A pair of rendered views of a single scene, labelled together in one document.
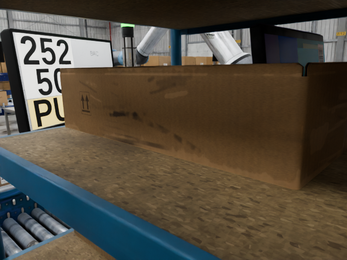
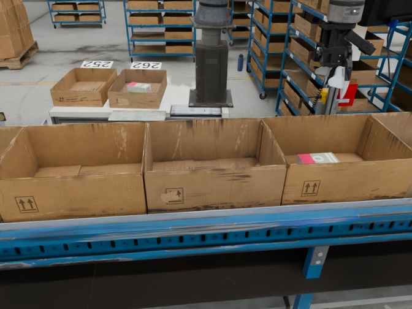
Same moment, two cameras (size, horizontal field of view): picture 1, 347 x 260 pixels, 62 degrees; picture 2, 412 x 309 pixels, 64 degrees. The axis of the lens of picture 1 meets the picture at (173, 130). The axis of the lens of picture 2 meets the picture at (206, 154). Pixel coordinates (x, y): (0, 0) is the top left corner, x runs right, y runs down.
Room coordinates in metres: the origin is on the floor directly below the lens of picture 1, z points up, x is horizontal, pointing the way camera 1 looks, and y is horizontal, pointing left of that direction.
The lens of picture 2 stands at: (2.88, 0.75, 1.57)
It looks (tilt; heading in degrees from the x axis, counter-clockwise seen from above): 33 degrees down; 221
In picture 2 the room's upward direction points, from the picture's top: 1 degrees clockwise
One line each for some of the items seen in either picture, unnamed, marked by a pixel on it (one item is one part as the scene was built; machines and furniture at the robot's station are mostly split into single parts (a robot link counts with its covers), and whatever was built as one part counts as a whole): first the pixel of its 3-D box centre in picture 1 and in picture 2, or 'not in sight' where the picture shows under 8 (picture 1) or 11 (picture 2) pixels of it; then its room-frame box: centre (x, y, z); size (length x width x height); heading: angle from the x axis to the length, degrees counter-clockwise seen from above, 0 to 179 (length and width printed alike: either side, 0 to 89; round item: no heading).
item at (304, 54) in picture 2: not in sight; (316, 49); (0.14, -0.41, 0.79); 0.40 x 0.30 x 0.10; 48
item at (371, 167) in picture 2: not in sight; (328, 158); (1.92, 0.46, 0.96); 0.39 x 0.29 x 0.17; 137
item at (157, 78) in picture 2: not in sight; (140, 87); (1.69, -0.80, 0.80); 0.38 x 0.28 x 0.10; 39
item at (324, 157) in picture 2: not in sight; (317, 162); (1.88, 0.42, 0.90); 0.13 x 0.07 x 0.04; 139
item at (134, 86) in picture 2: not in sight; (138, 87); (1.66, -0.86, 0.77); 0.13 x 0.07 x 0.04; 112
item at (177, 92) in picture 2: not in sight; (146, 94); (1.64, -0.82, 0.74); 1.00 x 0.58 x 0.03; 132
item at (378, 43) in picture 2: not in sight; (347, 39); (0.46, -0.06, 0.99); 0.40 x 0.30 x 0.10; 44
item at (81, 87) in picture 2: not in sight; (87, 86); (1.90, -1.05, 0.80); 0.38 x 0.28 x 0.10; 40
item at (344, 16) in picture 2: not in sight; (344, 13); (1.89, 0.40, 1.40); 0.10 x 0.09 x 0.05; 47
